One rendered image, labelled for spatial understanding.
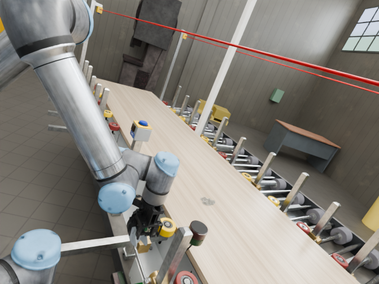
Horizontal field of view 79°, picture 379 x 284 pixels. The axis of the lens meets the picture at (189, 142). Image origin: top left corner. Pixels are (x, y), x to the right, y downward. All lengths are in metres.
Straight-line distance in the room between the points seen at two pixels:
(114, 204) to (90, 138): 0.15
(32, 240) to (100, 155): 0.19
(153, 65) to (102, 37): 1.89
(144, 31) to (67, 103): 5.81
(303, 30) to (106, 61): 6.11
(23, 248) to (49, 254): 0.04
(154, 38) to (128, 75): 1.21
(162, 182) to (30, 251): 0.33
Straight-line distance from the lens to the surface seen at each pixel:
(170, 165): 0.63
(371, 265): 2.05
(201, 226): 0.77
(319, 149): 6.84
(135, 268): 1.03
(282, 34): 8.31
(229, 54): 2.17
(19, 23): 0.49
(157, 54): 6.62
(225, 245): 1.10
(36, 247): 0.52
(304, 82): 8.86
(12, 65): 0.67
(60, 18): 0.50
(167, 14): 6.34
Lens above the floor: 1.57
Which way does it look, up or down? 20 degrees down
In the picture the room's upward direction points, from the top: 22 degrees clockwise
